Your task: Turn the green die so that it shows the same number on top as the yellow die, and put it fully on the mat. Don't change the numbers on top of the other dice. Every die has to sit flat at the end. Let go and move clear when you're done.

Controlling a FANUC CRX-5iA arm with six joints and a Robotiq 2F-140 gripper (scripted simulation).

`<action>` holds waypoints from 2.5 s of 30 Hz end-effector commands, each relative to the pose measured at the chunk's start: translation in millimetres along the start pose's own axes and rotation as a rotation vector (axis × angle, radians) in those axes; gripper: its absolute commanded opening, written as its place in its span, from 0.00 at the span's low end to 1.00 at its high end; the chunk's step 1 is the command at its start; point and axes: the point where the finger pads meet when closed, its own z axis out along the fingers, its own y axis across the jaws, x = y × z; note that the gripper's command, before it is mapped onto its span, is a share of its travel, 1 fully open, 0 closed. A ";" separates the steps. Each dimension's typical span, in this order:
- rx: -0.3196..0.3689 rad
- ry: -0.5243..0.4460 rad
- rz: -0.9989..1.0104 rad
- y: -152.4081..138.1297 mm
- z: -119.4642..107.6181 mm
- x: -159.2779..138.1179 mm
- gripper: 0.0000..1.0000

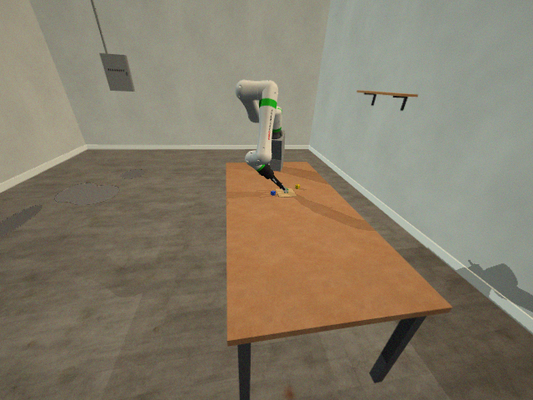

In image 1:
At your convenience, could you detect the tan flat mat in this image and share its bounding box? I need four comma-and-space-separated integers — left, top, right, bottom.
276, 188, 296, 198

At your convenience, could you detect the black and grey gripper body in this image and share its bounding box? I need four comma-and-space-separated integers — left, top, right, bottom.
264, 169, 276, 181

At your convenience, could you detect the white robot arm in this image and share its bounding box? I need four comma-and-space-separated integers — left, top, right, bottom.
235, 80, 282, 176

